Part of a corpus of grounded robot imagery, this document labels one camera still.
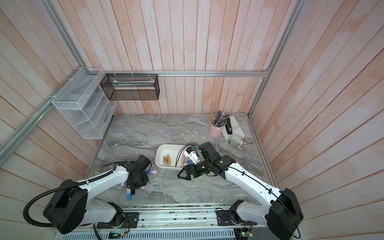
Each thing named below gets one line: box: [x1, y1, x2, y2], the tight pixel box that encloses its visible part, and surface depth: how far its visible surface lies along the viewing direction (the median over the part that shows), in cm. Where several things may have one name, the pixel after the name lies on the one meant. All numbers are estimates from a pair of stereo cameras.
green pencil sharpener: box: [229, 134, 243, 148], surface depth 100 cm
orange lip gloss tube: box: [162, 155, 167, 167], surface depth 96 cm
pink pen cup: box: [209, 123, 223, 138], surface depth 103 cm
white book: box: [222, 115, 246, 141], surface depth 110 cm
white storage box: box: [155, 144, 187, 171], surface depth 97 cm
